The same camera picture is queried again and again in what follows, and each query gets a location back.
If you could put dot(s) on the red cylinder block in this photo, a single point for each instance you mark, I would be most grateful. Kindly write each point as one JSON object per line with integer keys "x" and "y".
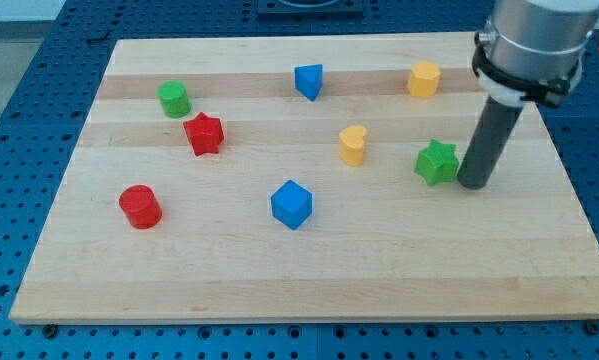
{"x": 140, "y": 206}

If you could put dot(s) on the yellow hexagon block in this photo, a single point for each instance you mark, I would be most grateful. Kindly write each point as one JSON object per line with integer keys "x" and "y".
{"x": 424, "y": 79}

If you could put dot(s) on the wooden board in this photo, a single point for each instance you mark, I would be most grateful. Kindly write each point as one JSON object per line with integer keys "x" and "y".
{"x": 380, "y": 245}

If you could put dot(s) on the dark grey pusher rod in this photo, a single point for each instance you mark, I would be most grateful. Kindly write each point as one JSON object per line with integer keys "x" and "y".
{"x": 488, "y": 141}

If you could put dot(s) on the green cylinder block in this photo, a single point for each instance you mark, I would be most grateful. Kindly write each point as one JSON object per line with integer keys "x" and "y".
{"x": 174, "y": 99}

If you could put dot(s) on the red star block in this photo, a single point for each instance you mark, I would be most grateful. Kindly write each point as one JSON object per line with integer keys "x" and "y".
{"x": 204, "y": 134}

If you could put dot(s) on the blue cube block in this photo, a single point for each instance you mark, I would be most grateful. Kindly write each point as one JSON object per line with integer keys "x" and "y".
{"x": 291, "y": 204}

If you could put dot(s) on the yellow heart block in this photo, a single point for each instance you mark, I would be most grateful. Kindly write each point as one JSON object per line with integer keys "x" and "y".
{"x": 351, "y": 145}

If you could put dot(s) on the green star block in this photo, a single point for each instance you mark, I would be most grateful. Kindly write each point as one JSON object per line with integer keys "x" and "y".
{"x": 437, "y": 163}

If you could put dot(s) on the black cable clamp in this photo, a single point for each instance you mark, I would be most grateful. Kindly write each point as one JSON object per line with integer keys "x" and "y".
{"x": 514, "y": 74}

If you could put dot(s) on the blue triangle block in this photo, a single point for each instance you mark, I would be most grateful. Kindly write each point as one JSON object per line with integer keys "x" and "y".
{"x": 308, "y": 80}

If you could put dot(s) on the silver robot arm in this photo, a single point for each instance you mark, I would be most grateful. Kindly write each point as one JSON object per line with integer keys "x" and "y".
{"x": 548, "y": 25}

